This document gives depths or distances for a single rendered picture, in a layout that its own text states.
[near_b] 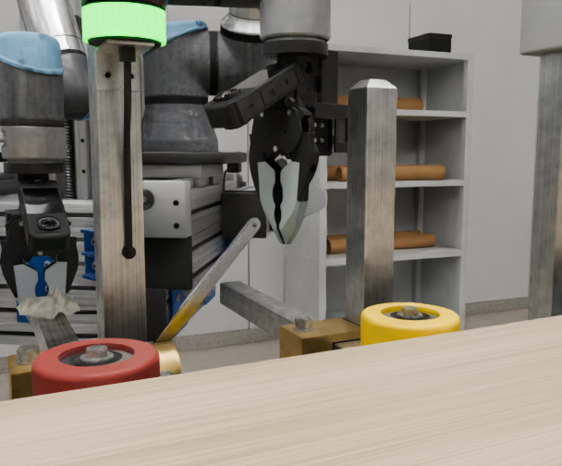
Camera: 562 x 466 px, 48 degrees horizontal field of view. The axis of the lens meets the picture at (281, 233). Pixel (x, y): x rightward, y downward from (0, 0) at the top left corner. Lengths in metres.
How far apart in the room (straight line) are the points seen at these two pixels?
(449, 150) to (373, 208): 3.06
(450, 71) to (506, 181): 0.96
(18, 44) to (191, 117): 0.42
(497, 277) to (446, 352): 3.92
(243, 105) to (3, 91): 0.33
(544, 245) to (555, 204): 0.05
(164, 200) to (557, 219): 0.57
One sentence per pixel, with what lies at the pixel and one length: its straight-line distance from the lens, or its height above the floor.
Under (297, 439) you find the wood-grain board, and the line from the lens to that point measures 0.32.
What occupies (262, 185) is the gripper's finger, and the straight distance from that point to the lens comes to 0.69.
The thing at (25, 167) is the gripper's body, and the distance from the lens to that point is 0.82.
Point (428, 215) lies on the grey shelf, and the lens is 3.83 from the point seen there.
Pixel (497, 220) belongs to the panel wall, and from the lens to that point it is 4.31.
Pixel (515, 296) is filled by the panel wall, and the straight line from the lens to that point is 4.51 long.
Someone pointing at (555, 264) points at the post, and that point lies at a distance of 0.80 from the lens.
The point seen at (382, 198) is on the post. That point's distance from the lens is 0.63.
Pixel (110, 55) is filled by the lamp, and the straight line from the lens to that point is 0.53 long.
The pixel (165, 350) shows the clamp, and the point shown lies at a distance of 0.56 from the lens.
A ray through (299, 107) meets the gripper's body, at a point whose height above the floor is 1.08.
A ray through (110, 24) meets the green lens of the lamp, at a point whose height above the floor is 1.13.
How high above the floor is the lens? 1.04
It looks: 7 degrees down
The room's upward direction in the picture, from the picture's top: straight up
